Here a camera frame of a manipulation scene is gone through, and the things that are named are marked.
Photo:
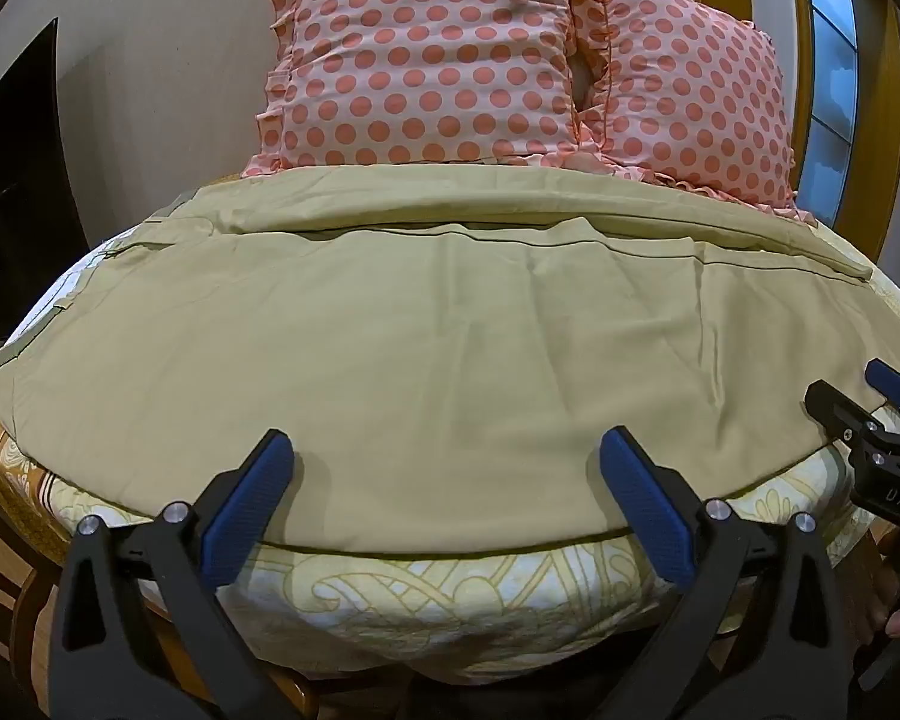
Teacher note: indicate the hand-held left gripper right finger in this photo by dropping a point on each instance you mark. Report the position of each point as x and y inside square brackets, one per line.
[645, 502]

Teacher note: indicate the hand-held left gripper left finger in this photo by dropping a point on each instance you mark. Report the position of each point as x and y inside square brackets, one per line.
[249, 493]

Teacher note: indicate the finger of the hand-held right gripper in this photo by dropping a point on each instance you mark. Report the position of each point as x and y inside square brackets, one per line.
[894, 384]
[832, 409]

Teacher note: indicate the beige blanket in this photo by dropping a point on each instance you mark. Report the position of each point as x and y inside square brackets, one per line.
[435, 360]

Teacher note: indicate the bed with patterned sheet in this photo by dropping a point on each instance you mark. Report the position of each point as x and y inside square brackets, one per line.
[450, 600]

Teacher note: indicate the wooden framed window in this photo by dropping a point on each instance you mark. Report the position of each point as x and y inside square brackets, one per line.
[832, 67]

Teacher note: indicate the pink polka dot pillow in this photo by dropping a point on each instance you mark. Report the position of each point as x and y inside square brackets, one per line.
[420, 60]
[690, 90]

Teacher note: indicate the dark cabinet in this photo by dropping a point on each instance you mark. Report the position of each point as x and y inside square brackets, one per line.
[15, 202]

